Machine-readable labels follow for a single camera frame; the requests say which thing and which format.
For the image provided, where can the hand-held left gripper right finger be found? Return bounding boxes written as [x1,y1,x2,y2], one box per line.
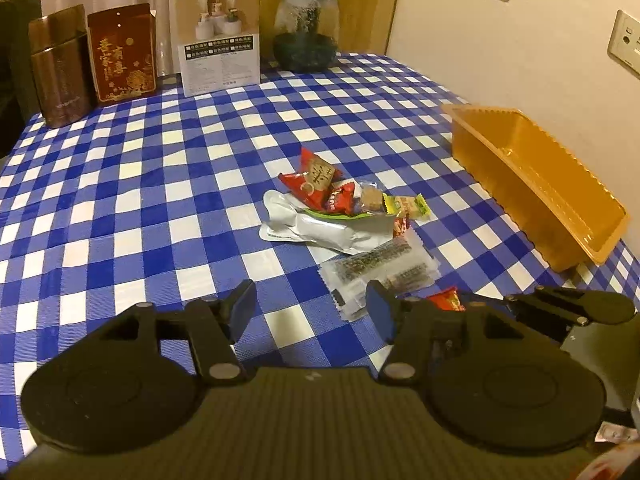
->
[365,280,518,387]

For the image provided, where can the silver foil snack packet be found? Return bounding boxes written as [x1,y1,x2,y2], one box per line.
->
[260,189,312,242]

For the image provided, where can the blue white checkered tablecloth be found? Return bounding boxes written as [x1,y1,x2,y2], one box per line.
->
[0,50,640,386]

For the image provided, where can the clear seaweed snack packet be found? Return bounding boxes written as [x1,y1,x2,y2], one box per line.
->
[319,236,442,293]
[327,280,373,322]

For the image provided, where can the yellow green candy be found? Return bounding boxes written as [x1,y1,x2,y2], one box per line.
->
[382,194,432,222]

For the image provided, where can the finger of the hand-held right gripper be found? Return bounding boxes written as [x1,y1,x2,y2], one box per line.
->
[504,286,593,330]

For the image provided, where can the brown candy clear wrapper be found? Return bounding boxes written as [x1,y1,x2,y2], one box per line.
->
[355,182,389,217]

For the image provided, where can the brown metal tin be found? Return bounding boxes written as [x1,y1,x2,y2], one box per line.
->
[27,4,97,130]

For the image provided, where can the small red snack packet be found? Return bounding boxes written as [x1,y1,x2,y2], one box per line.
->
[426,286,467,314]

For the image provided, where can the dark chair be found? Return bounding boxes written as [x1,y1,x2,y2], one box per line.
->
[0,0,44,157]

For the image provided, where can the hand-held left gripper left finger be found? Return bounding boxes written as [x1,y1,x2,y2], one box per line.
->
[94,279,258,386]

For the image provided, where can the glass jar dark contents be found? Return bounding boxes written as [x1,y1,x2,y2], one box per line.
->
[272,0,341,74]

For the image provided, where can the silver packet with green edge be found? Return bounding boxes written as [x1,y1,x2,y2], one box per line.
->
[294,207,397,257]

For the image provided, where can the red white printed cloth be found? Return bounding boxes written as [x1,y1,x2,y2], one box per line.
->
[580,421,640,480]

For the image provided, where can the white product box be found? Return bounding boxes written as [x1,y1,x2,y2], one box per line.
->
[170,0,262,99]

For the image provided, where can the orange plastic tray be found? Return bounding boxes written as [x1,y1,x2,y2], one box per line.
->
[441,104,631,267]

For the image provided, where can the red snack packet gold label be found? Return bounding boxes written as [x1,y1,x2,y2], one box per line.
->
[278,147,344,211]

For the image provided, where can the red box gold print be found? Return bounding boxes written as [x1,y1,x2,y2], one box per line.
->
[86,2,159,106]

